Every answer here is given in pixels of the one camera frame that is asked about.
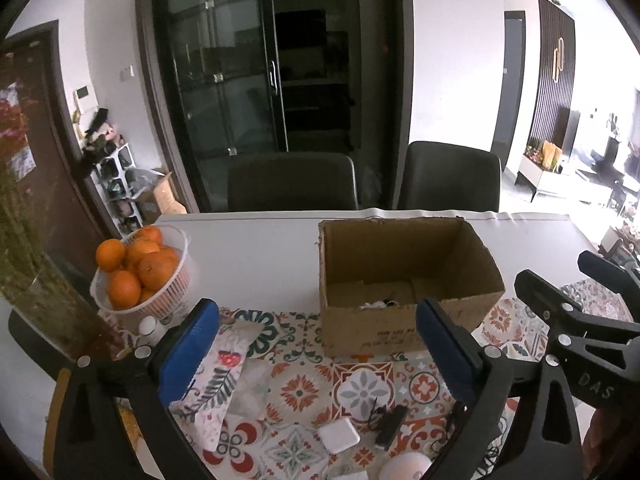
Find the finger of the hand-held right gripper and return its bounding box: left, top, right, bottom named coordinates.
left=514, top=270, right=640, bottom=361
left=577, top=250, right=640, bottom=320

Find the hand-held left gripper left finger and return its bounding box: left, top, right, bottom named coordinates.
left=42, top=297, right=222, bottom=480

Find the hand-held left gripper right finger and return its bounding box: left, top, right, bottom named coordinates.
left=415, top=297, right=586, bottom=480

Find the brown cardboard box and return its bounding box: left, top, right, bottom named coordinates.
left=317, top=216, right=506, bottom=358

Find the black USB device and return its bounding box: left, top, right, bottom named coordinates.
left=367, top=397, right=408, bottom=447

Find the white round device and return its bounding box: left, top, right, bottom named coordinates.
left=379, top=451, right=433, bottom=480

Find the white square charger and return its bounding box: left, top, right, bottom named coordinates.
left=317, top=419, right=361, bottom=456

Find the floral tissue pack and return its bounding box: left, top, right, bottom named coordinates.
left=170, top=320, right=266, bottom=453

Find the small white bottle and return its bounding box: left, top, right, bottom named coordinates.
left=137, top=316, right=168, bottom=346

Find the white plastic basket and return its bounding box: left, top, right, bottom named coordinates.
left=90, top=224, right=193, bottom=317

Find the pile of oranges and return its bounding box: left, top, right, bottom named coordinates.
left=95, top=226, right=181, bottom=311

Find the white tablecloth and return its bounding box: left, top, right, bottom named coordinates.
left=0, top=210, right=601, bottom=411

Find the white TV cabinet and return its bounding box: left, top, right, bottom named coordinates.
left=515, top=154, right=583, bottom=203

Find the patterned table mat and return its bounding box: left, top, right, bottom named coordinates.
left=115, top=280, right=636, bottom=480

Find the cardboard box with flaps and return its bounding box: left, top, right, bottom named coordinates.
left=135, top=170, right=188, bottom=223

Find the dark dining chair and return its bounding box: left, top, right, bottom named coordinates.
left=397, top=141, right=502, bottom=213
left=227, top=152, right=358, bottom=212

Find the white shoe rack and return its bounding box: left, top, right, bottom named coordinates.
left=90, top=142, right=146, bottom=233

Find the dark interior door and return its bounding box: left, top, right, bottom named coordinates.
left=490, top=11, right=527, bottom=173

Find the brown wooden door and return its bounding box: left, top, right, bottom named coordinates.
left=0, top=20, right=123, bottom=271

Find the dark glass door cabinet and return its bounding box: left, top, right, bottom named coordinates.
left=135, top=0, right=411, bottom=213

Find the white intercom panel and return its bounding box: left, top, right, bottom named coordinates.
left=74, top=85, right=98, bottom=113

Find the dark slatted wall panel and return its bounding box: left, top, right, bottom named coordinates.
left=530, top=0, right=576, bottom=153

